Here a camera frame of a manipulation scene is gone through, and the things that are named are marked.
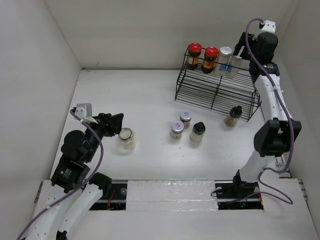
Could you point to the white lid paste jar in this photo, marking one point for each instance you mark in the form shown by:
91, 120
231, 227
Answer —
177, 129
185, 117

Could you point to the foil lid spice bottle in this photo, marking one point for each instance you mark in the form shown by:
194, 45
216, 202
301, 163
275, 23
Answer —
233, 67

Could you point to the black cap seasoning bottle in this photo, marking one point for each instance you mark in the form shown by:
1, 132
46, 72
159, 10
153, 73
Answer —
197, 132

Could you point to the red lid sauce jar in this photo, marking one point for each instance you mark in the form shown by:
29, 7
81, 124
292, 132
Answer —
194, 51
210, 56

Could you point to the black cap spice shaker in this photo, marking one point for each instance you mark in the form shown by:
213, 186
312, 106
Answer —
233, 116

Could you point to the metal base rail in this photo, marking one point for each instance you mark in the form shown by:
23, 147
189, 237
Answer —
116, 199

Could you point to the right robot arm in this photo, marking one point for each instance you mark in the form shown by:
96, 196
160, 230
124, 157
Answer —
280, 130

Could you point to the silver lid spice bottle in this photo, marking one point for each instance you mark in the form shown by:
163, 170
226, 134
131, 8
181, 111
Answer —
222, 60

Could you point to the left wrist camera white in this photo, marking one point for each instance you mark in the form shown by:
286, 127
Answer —
83, 112

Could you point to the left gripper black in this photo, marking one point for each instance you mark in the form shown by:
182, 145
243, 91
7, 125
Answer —
108, 122

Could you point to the black wire rack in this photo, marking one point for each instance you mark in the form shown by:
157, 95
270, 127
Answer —
217, 93

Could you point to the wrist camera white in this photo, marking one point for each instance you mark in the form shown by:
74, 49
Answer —
83, 112
267, 26

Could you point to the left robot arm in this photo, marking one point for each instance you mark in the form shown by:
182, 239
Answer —
128, 117

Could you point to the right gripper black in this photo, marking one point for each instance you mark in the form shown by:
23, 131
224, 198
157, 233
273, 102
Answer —
238, 46

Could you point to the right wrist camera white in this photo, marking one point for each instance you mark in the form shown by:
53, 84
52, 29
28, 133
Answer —
267, 26

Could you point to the glass jar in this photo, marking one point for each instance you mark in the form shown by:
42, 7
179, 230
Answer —
126, 140

